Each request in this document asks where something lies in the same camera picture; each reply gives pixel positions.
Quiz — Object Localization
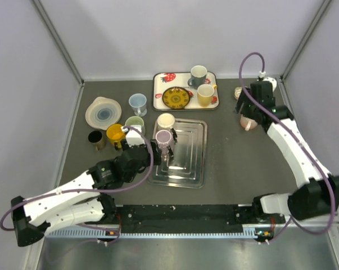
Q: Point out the lilac purple mug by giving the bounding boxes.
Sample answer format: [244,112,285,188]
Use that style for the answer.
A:
[155,129,175,159]

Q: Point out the yellow mug black handle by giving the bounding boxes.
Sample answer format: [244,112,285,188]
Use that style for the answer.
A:
[106,124,126,150]

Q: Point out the light green mug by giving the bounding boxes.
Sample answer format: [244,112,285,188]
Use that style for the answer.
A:
[125,116,146,135]

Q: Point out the pink mug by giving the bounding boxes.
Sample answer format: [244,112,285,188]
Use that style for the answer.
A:
[239,115,257,131]

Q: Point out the dark brown red mug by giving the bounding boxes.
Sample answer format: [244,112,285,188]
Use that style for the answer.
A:
[88,130,106,151]

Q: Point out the cream white mug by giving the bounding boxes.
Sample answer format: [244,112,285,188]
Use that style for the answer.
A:
[156,113,175,131]

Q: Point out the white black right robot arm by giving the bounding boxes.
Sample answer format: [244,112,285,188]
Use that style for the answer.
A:
[236,78,339,223]

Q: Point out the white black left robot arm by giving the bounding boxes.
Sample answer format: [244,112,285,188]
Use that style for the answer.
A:
[11,139,161,247]

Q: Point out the pale yellow mug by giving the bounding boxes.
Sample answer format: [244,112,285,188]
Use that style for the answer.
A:
[197,84,217,107]

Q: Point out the grey green mug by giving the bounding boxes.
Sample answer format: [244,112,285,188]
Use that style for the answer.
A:
[188,65,207,89]

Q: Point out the small flower patterned bowl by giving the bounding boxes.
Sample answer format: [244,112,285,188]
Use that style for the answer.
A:
[234,87,242,100]

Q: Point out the silver metal tray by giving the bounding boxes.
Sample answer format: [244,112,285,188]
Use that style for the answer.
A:
[147,118,207,188]

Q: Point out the light blue glass cup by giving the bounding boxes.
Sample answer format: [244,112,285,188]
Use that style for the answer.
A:
[129,93,147,116]

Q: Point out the white plate blue rings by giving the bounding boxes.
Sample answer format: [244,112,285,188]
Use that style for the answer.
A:
[85,96,123,131]

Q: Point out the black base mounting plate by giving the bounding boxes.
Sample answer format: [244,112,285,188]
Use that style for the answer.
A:
[105,205,273,234]

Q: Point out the yellow patterned black plate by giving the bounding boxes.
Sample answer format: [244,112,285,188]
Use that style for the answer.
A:
[162,87,191,110]

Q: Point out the strawberry pattern white tray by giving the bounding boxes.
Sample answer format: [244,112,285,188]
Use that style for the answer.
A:
[152,72,219,111]

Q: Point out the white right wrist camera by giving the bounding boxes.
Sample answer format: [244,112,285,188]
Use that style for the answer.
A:
[257,71,278,92]

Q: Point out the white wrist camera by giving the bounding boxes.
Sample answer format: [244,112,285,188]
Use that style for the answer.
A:
[257,71,278,92]
[121,125,145,147]

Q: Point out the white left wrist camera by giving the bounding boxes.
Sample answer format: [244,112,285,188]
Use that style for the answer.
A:
[121,125,145,147]

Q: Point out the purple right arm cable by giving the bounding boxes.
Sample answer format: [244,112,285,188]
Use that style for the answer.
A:
[238,52,336,244]

